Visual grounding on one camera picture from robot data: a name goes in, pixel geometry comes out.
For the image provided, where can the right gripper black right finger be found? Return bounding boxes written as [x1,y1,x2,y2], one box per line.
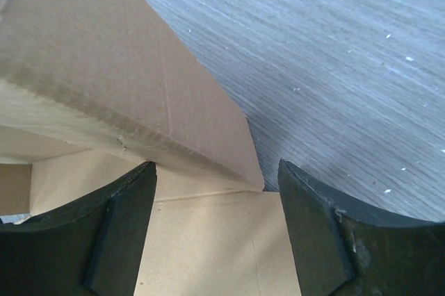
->
[277,160,444,296]

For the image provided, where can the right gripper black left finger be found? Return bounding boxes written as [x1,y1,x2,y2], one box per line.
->
[1,162,157,295]

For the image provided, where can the brown cardboard box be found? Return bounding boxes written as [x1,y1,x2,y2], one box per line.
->
[1,0,300,295]

